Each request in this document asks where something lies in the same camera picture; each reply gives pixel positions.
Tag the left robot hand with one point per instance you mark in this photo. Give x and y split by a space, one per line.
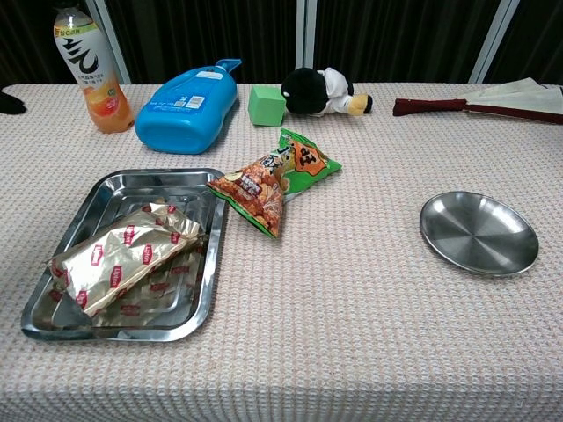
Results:
11 103

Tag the brown snack packet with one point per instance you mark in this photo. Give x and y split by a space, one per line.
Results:
119 259

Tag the green orange snack bag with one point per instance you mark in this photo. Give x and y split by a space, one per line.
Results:
268 184

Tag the black curtain panel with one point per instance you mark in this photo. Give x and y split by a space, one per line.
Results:
26 39
396 39
541 39
198 31

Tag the orange drink bottle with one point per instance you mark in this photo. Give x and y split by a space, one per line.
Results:
94 74

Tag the rectangular steel tray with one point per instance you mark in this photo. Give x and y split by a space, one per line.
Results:
132 189

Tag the blue detergent pump bottle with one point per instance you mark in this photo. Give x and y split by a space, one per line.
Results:
184 114

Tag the green foam cube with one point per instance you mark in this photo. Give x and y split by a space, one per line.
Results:
266 105

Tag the black white plush toy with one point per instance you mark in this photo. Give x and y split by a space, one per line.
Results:
312 92

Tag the pink woven tablecloth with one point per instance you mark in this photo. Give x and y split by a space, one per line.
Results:
352 307

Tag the red white folding fan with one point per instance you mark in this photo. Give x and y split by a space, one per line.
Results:
440 106

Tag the round steel plate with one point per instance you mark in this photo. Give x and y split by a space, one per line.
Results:
479 233

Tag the white partition frame post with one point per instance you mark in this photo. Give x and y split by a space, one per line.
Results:
492 39
112 44
306 39

